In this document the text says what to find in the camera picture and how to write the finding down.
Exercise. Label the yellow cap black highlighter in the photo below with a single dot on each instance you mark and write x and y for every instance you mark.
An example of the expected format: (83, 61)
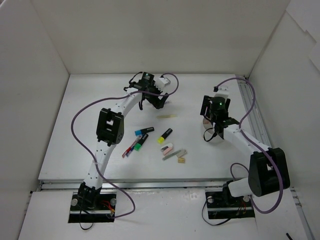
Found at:
(163, 137)

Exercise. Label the yellow pen tube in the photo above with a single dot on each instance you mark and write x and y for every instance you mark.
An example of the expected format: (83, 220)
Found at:
(166, 116)

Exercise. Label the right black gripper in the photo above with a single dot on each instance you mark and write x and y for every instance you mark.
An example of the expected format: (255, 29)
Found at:
(207, 107)

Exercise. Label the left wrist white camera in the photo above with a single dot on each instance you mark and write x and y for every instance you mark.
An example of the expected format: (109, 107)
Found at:
(161, 83)

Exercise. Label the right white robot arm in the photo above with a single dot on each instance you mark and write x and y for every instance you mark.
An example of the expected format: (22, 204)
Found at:
(268, 172)

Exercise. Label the grey eraser block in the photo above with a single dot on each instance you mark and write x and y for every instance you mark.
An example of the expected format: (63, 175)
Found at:
(181, 153)

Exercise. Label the blue pen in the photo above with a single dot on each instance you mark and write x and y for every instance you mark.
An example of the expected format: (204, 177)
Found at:
(131, 148)

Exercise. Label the blue cap black highlighter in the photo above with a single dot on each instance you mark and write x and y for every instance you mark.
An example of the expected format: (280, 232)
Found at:
(144, 131)

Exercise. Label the red pen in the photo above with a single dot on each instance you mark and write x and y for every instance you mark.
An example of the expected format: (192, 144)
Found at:
(123, 155)

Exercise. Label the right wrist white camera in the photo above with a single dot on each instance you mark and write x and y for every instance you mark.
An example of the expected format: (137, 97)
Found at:
(221, 91)

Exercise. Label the small wooden sharpener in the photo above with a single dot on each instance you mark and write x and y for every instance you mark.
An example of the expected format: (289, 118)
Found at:
(181, 160)

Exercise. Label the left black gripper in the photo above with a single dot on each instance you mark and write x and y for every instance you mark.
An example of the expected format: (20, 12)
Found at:
(155, 99)

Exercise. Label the pink white stapler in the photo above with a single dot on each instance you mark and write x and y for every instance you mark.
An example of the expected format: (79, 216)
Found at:
(165, 149)

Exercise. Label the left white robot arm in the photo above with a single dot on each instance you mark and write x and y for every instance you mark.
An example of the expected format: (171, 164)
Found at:
(110, 127)

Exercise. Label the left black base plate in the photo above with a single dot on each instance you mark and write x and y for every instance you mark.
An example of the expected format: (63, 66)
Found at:
(103, 209)

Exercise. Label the wrist white camera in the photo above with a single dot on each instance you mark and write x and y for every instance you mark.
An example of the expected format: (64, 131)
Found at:
(161, 83)
(221, 91)

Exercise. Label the green cap black highlighter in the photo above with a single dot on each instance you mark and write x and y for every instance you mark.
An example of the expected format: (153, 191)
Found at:
(141, 141)

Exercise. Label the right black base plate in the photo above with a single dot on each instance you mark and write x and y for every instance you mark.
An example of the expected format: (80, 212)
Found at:
(219, 206)

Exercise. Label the white divided round container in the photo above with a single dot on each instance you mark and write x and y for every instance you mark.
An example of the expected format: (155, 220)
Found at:
(209, 131)

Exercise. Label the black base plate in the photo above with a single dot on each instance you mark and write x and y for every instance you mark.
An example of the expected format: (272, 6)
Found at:
(103, 209)
(219, 206)

